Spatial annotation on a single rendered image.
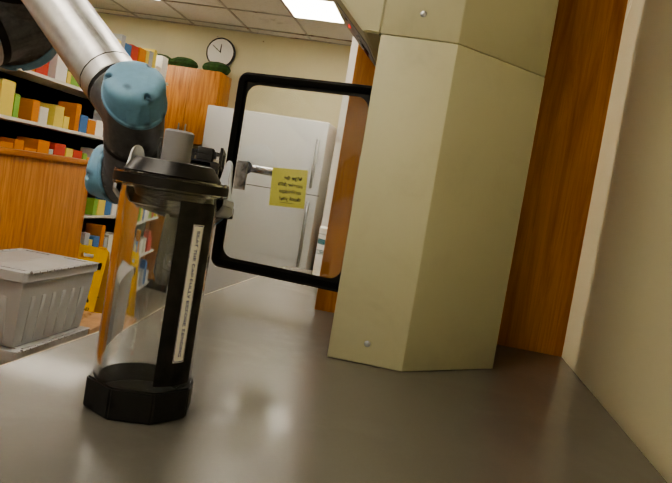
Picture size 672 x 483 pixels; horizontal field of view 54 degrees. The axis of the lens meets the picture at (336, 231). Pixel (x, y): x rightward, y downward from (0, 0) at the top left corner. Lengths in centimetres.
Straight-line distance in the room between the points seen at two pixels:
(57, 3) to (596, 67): 94
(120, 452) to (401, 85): 62
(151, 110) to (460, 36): 44
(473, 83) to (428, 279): 29
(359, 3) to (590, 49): 54
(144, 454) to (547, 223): 94
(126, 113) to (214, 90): 581
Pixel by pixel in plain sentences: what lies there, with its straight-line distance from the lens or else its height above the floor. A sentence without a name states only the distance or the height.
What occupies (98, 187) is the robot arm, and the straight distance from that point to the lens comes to 96.
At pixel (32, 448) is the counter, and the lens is 60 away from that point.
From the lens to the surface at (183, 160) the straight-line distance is 65.
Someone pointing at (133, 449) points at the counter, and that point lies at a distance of 60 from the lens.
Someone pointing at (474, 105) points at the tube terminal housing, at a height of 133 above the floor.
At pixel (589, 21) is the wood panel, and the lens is 140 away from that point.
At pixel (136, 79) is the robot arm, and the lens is 85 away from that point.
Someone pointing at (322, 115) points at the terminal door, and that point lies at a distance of 131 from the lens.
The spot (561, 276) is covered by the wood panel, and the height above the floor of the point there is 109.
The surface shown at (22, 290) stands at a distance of 303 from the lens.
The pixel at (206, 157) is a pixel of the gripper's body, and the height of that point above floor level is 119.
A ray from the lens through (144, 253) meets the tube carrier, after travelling 62.
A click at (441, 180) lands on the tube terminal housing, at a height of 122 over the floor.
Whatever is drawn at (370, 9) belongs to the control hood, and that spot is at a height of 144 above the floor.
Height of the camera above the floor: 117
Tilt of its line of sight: 3 degrees down
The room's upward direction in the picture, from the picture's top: 9 degrees clockwise
